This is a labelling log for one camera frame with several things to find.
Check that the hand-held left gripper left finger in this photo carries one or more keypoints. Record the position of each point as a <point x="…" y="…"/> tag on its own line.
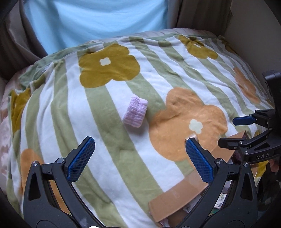
<point x="82" y="162"/>

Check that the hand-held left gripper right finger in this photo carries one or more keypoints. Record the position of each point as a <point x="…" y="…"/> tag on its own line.
<point x="198" y="162"/>

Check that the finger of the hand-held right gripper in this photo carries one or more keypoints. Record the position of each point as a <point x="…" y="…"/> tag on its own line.
<point x="232" y="143"/>
<point x="242" y="120"/>

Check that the small floral printed box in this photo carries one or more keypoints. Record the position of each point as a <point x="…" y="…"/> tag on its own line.
<point x="220" y="202"/>

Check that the purple knit cloth roll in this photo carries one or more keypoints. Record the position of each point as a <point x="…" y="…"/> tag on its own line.
<point x="135" y="110"/>

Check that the striped flower print blanket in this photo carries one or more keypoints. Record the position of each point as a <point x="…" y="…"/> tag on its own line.
<point x="109" y="142"/>

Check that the brown curtain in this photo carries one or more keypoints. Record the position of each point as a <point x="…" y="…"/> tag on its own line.
<point x="197" y="13"/>
<point x="19" y="43"/>

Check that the light blue cloth sheet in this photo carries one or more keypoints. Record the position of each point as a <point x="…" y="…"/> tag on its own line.
<point x="98" y="19"/>

